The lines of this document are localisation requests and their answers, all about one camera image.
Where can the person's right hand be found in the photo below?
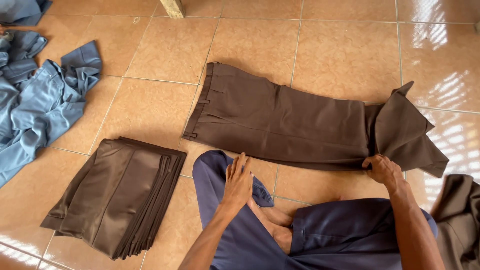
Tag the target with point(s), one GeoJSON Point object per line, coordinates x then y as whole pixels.
{"type": "Point", "coordinates": [380, 170]}

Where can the person's left hand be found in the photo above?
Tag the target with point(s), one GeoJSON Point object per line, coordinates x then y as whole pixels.
{"type": "Point", "coordinates": [237, 186]}

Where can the person's right fingers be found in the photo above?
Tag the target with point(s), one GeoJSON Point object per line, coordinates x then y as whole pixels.
{"type": "Point", "coordinates": [370, 162]}

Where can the person's navy blue trousers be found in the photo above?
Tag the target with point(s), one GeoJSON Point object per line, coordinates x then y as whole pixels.
{"type": "Point", "coordinates": [300, 232]}

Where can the heap of brown garments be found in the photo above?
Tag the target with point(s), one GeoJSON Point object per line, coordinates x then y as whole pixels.
{"type": "Point", "coordinates": [459, 225]}

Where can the person's bare foot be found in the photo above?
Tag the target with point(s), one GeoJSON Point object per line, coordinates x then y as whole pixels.
{"type": "Point", "coordinates": [275, 225]}

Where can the wooden furniture leg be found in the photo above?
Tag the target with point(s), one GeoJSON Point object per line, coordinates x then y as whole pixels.
{"type": "Point", "coordinates": [173, 8]}

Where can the stack of folded brown trousers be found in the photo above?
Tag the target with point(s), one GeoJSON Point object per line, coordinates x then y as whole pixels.
{"type": "Point", "coordinates": [116, 198]}

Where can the heap of blue-grey garments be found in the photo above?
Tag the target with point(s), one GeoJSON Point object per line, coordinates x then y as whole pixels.
{"type": "Point", "coordinates": [33, 101]}

